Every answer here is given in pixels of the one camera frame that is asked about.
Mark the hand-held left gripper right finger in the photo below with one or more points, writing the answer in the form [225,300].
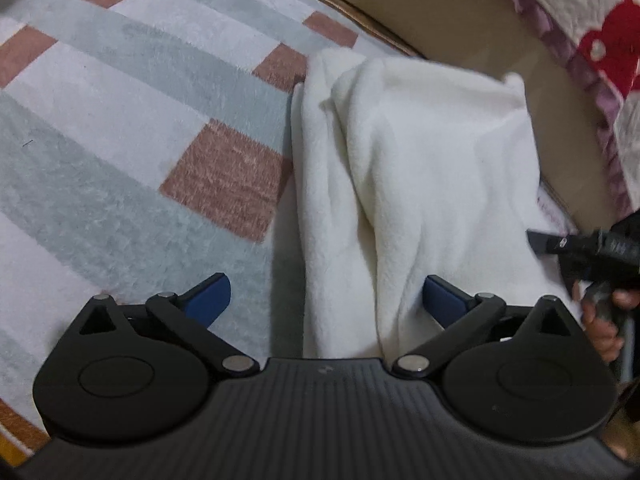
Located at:
[442,300]

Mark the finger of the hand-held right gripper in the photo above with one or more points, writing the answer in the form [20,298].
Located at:
[542,242]

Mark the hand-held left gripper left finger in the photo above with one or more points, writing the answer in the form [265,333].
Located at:
[212,300]

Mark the white fleece jacket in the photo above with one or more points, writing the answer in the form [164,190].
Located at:
[425,160]

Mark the person's right hand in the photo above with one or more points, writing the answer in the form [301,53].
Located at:
[602,335]

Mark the checkered rug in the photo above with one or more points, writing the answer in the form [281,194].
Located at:
[125,110]

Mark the beige bed frame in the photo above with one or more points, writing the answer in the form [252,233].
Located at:
[475,20]

